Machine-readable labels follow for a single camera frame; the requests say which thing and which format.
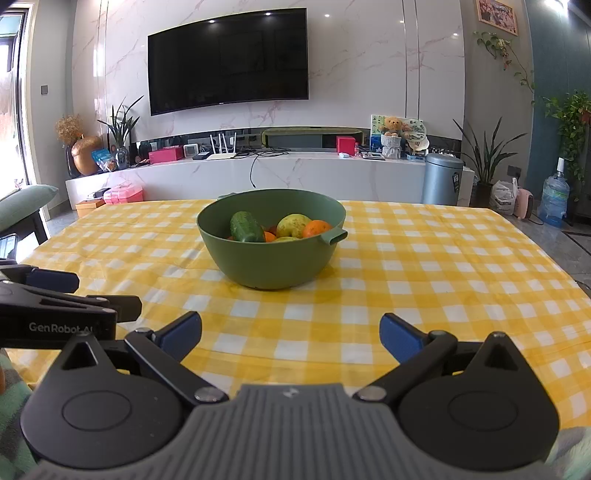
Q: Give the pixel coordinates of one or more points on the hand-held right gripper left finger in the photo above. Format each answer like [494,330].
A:
[178,334]

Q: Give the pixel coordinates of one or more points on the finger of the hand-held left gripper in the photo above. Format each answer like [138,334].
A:
[51,279]
[111,307]

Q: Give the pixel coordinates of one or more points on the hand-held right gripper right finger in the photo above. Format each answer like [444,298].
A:
[399,337]

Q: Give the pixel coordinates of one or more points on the green bowl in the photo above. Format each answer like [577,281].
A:
[272,263]

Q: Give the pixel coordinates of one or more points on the green cucumber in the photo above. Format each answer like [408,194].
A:
[247,226]

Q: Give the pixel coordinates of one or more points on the orange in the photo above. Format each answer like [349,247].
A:
[269,237]
[316,228]

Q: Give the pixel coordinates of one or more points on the yellow-green pear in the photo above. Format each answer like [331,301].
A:
[288,240]

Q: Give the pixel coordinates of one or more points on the yellow-green apple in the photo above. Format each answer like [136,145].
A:
[293,224]

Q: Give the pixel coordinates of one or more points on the yellow checked tablecloth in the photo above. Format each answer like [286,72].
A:
[369,286]

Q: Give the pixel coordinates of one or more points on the green cushioned chair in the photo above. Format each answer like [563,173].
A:
[23,205]

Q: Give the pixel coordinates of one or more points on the orange cardboard box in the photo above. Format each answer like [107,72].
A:
[90,208]

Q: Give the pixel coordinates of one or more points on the pink storage box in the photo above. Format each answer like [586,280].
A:
[123,194]

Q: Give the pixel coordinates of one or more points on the gold round vase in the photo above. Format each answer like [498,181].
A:
[85,156]

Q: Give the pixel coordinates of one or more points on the blue snack bag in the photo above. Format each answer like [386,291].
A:
[102,160]

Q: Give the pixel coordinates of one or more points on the plant in glass vase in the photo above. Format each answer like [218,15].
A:
[122,154]

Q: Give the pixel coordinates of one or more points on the dried flower bunch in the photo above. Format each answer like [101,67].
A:
[69,129]

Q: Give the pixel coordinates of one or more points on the pink tissue box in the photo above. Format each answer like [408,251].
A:
[165,155]

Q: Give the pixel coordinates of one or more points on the blue-grey trash can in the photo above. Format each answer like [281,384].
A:
[443,180]

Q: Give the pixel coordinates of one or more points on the white plastic bag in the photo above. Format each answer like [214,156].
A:
[503,197]

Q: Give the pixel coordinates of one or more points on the white desk clock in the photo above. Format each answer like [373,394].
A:
[190,150]

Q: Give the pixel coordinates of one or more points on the pink small heater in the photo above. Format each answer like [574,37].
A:
[524,204]

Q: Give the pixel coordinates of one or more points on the white router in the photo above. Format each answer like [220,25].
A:
[221,154]

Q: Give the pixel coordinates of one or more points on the white marble TV cabinet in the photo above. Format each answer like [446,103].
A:
[300,177]

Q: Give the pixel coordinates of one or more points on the long-leaved potted plant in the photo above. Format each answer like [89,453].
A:
[485,161]

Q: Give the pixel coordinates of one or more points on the red box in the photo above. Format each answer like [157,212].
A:
[347,145]

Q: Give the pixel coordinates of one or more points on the printed hand fan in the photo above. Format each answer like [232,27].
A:
[415,136]

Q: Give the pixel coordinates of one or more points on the standing picture card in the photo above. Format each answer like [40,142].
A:
[377,131]

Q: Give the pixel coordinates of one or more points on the blue water bottle with pump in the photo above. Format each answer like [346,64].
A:
[554,198]

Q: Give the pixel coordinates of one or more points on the bushy pothos plant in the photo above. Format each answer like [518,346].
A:
[572,129]

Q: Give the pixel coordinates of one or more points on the thin trailing vine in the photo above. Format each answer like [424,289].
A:
[505,53]

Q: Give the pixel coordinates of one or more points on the black wall television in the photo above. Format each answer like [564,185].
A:
[226,60]

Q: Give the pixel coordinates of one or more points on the framed wall picture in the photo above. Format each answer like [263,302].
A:
[496,16]

